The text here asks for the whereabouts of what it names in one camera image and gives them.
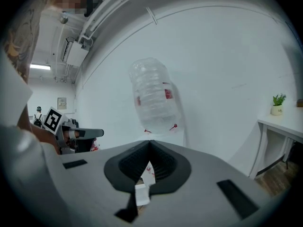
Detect person's brown printed shirt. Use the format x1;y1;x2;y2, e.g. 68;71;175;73
2;0;52;85

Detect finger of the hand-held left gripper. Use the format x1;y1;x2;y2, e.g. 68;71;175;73
75;128;105;152

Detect white ceiling pipes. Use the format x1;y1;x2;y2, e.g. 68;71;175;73
78;0;161;40

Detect white ceiling air conditioner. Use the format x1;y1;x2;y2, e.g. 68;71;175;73
62;37;89;67

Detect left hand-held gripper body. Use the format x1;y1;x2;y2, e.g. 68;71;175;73
44;106;79;155

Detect white table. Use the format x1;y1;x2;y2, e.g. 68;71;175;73
248;98;303;180

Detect ceiling light panel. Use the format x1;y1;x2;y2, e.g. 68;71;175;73
30;64;51;71

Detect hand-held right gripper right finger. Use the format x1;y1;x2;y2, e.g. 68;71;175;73
137;140;270;227

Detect clear plastic water jug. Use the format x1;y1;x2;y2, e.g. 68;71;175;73
129;57;183;135

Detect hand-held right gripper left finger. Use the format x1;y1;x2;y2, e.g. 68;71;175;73
58;140;151;227

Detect potted green plant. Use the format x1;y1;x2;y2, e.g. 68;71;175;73
270;93;287;116

